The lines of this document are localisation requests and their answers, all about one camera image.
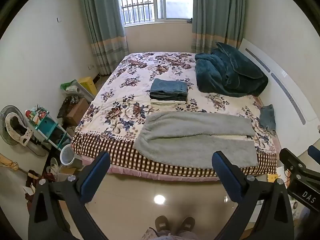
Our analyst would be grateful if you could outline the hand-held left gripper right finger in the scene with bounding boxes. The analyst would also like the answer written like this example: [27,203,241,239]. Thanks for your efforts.
[212,151,295,240]

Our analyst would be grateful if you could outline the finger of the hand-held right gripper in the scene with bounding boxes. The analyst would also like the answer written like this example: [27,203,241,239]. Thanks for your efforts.
[279,148,307,172]
[307,145,320,158]

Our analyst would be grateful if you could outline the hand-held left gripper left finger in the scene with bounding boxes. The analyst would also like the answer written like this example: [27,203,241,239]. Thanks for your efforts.
[28,151,111,240]

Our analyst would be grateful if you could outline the grey fluffy pants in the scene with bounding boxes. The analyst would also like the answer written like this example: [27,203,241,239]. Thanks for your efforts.
[132,111,259,168]

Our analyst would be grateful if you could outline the folded teal pants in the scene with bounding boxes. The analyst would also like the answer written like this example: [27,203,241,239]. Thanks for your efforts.
[150,78,188,97]

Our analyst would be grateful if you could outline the white mesh wastebasket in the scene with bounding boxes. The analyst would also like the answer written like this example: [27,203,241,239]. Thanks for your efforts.
[59,144,76,167]

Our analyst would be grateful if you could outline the white slipper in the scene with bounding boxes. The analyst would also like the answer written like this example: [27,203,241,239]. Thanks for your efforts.
[49,157,60,175]

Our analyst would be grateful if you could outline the person's right shoe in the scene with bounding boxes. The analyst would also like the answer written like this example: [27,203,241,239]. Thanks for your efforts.
[179,216,196,234]

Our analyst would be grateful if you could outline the person's shoe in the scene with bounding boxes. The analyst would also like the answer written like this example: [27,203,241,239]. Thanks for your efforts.
[179,216,196,234]
[155,215,172,234]

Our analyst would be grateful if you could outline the white bed headboard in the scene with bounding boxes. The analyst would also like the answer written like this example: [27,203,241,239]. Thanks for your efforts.
[239,38,320,155]

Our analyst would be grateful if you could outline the brown cardboard box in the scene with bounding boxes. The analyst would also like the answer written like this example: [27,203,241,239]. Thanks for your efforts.
[66,97,90,127]

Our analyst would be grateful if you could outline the teal storage shelf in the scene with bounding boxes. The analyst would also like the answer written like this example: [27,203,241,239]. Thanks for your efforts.
[25,105,72,152]

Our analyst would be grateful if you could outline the person's left shoe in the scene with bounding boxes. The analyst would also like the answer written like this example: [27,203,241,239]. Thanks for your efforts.
[155,215,172,234]

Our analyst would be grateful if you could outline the folded white clothing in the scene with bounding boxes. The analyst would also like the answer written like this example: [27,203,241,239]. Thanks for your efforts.
[150,99,187,106]

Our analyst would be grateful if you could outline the green plastic bag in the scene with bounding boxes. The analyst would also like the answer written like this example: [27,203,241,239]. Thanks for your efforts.
[60,79,81,92]

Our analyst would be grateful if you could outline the folded dark clothing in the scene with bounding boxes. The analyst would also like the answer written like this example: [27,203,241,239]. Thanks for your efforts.
[149,94,188,102]

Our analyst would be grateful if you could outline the teal plush blanket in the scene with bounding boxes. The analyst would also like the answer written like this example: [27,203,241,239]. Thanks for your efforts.
[195,42,269,97]

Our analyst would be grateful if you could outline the white standing fan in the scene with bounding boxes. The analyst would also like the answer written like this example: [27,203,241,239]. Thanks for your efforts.
[0,105,47,157]

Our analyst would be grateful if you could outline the teal striped curtain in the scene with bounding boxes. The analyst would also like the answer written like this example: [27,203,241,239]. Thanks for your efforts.
[79,0,130,75]
[191,0,247,54]

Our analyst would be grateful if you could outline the barred window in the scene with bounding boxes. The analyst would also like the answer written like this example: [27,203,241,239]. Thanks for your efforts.
[117,0,194,27]

